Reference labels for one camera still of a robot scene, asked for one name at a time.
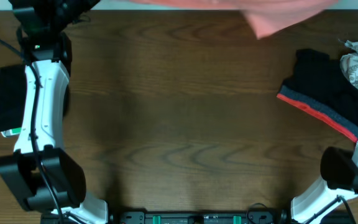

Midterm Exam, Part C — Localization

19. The black shorts red waistband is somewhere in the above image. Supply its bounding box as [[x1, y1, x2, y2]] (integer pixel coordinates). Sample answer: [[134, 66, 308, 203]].
[[277, 49, 358, 142]]

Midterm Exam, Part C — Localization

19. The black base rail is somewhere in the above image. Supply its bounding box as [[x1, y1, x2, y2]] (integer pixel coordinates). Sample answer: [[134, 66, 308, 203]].
[[40, 211, 352, 224]]

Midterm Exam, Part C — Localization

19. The coral pink t-shirt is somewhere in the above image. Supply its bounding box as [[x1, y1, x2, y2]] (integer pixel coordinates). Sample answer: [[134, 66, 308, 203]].
[[133, 0, 338, 39]]

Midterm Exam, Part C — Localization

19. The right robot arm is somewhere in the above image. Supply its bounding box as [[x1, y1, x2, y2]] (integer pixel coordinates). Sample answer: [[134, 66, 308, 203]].
[[290, 141, 358, 223]]

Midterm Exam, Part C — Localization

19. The white green card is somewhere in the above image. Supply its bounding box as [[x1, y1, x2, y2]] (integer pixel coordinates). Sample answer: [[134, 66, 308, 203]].
[[1, 128, 21, 138]]

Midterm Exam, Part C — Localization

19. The folded black garment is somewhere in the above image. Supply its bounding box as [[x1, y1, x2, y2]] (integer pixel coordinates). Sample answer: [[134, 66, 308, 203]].
[[0, 65, 27, 132]]

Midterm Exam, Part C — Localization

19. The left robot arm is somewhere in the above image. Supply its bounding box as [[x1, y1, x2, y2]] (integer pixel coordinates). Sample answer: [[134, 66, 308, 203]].
[[0, 0, 109, 223]]

